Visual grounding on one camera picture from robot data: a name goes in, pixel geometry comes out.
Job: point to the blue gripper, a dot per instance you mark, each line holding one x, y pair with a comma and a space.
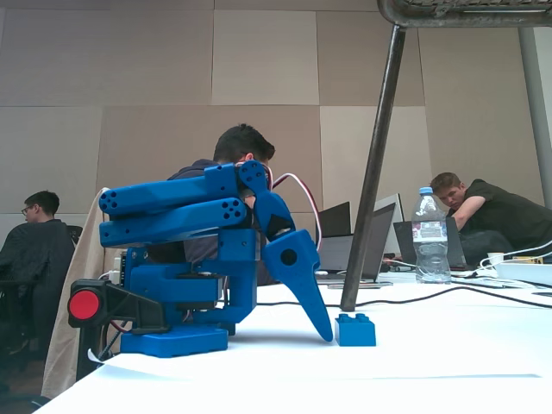
290, 259

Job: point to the blue toy brick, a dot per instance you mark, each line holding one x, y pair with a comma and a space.
354, 333

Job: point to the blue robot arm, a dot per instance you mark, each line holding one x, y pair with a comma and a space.
172, 198

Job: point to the dark laptop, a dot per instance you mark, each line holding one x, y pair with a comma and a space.
335, 220

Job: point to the grey laptop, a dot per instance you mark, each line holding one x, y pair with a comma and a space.
381, 246

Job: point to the silver laptop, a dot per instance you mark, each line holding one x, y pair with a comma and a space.
394, 205

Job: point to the dark metal stand leg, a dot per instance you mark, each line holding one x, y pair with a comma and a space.
373, 172

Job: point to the clear plastic water bottle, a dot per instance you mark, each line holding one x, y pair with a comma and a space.
430, 241

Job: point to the dark-haired person in navy hoodie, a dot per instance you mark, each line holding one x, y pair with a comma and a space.
241, 144

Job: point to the black laptop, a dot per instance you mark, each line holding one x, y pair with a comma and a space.
455, 250

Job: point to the white paper cup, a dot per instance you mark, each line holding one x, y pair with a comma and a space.
495, 258

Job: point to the person in black t-shirt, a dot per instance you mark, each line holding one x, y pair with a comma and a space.
500, 211

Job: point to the black clamp with red knob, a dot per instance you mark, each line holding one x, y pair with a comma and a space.
86, 304

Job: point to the beige coat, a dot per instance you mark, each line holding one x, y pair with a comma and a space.
82, 267

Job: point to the white flat box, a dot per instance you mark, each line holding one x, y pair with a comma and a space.
526, 272

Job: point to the person with glasses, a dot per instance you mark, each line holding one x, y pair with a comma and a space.
30, 254

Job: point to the grey pillar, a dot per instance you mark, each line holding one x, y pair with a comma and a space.
535, 108

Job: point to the dark metal stand frame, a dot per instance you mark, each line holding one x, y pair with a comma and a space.
466, 12

